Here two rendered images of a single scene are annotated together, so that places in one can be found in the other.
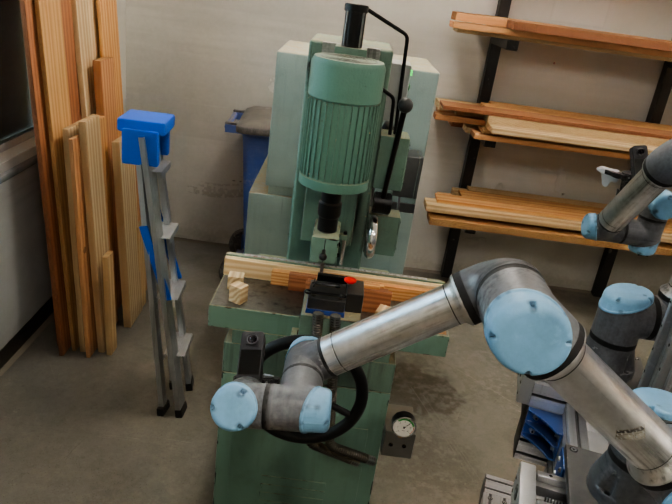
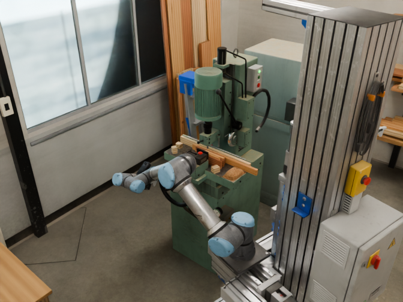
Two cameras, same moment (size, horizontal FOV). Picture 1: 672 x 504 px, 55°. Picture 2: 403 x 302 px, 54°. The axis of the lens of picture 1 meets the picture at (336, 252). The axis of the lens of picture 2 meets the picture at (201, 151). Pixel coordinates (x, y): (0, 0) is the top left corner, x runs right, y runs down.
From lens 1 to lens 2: 163 cm
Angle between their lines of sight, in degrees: 36
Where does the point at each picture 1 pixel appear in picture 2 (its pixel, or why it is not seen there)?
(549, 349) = (167, 181)
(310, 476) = (197, 223)
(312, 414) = (132, 186)
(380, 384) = (214, 195)
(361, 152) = (209, 106)
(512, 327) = (160, 172)
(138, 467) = not seen: hidden behind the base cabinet
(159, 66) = (250, 37)
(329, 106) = (197, 88)
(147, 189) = (187, 103)
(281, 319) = not seen: hidden behind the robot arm
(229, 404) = (115, 178)
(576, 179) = not seen: outside the picture
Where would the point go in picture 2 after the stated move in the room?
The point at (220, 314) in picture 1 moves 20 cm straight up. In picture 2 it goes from (167, 156) to (165, 130)
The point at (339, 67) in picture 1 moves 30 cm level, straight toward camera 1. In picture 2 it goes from (197, 76) to (164, 90)
